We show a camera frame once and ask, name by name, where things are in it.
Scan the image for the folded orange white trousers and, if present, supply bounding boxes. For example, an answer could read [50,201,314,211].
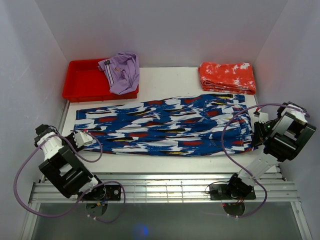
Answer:
[197,62,256,95]

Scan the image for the red plastic tray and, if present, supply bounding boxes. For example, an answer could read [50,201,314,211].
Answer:
[62,59,139,103]

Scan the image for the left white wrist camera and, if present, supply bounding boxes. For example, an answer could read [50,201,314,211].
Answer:
[73,131,94,148]

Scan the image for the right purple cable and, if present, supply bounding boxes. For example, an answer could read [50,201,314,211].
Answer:
[199,102,311,218]

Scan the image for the blue white red patterned trousers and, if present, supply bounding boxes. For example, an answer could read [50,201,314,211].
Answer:
[73,93,254,157]

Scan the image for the aluminium rail frame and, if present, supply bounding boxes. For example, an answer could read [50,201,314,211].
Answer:
[19,99,313,240]

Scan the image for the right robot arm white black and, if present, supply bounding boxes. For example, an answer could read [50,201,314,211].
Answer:
[225,101,317,199]

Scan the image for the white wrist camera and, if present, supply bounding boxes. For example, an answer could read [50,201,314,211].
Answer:
[253,107,269,124]
[73,131,94,148]

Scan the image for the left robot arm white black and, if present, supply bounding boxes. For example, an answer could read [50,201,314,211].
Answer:
[34,124,106,201]

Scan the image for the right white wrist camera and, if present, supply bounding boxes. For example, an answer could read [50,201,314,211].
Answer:
[253,107,269,124]

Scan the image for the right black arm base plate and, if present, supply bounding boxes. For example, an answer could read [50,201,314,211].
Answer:
[204,181,256,200]

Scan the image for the purple trousers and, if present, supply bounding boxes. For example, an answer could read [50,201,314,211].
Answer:
[97,51,140,95]

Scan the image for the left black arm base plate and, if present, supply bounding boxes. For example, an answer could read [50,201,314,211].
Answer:
[82,184,122,202]

